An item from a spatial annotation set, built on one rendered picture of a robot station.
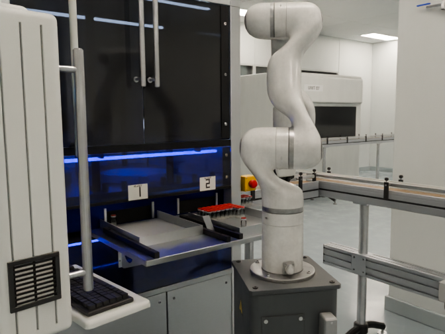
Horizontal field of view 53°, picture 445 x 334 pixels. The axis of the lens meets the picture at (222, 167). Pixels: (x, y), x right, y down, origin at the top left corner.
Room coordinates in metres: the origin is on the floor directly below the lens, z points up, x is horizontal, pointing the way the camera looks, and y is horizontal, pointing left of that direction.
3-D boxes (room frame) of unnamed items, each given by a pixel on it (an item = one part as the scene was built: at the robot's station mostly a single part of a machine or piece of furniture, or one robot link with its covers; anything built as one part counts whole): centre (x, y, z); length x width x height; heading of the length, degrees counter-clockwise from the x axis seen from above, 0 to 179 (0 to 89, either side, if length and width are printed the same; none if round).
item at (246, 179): (2.12, -0.11, 0.99); 0.08 x 0.07 x 0.07; 38
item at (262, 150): (1.27, -0.14, 1.16); 0.19 x 0.12 x 0.24; 82
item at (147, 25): (1.90, 0.14, 1.50); 0.43 x 0.01 x 0.59; 128
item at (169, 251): (1.71, 0.10, 0.87); 0.70 x 0.48 x 0.02; 128
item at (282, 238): (1.26, -0.17, 0.95); 0.19 x 0.19 x 0.18
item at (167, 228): (1.66, 0.28, 0.90); 0.34 x 0.26 x 0.04; 38
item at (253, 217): (1.78, -0.06, 0.90); 0.34 x 0.26 x 0.04; 38
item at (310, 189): (2.40, -0.26, 0.92); 0.69 x 0.16 x 0.16; 128
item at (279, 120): (1.68, -0.24, 1.29); 0.09 x 0.08 x 0.13; 82
